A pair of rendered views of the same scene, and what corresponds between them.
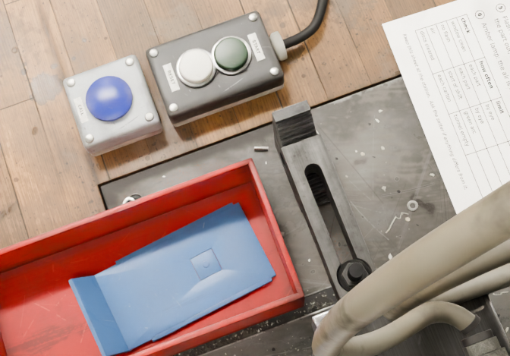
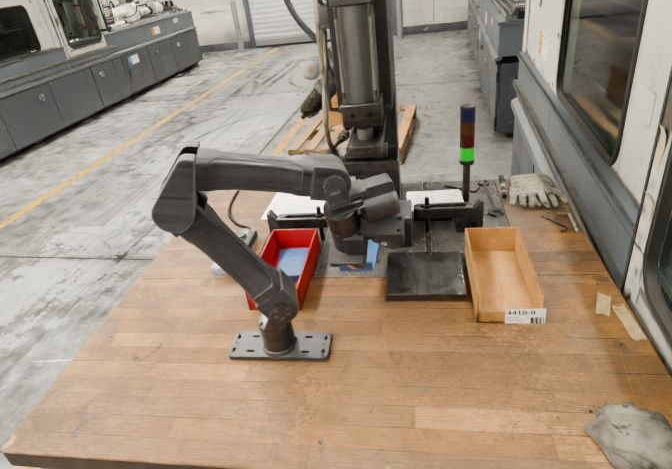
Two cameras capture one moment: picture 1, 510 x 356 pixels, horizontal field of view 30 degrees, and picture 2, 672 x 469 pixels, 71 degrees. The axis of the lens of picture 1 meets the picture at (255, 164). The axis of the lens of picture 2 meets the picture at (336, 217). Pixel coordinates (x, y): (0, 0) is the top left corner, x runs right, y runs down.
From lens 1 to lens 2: 100 cm
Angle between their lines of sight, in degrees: 56
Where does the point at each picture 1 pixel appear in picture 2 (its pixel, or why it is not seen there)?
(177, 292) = (295, 266)
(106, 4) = (196, 265)
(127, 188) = not seen: hidden behind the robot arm
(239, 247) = (293, 252)
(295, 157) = (281, 218)
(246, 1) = not seen: hidden behind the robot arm
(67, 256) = not seen: hidden behind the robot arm
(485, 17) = (276, 205)
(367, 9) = (253, 221)
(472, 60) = (284, 209)
